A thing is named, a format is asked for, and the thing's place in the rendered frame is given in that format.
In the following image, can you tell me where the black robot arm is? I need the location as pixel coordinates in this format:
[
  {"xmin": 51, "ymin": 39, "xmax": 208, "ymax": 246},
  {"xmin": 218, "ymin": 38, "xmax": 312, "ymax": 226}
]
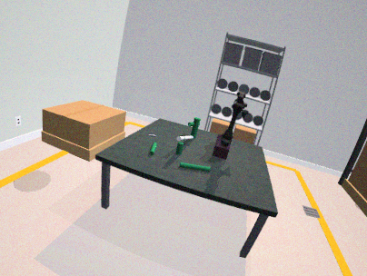
[{"xmin": 221, "ymin": 91, "xmax": 247, "ymax": 148}]

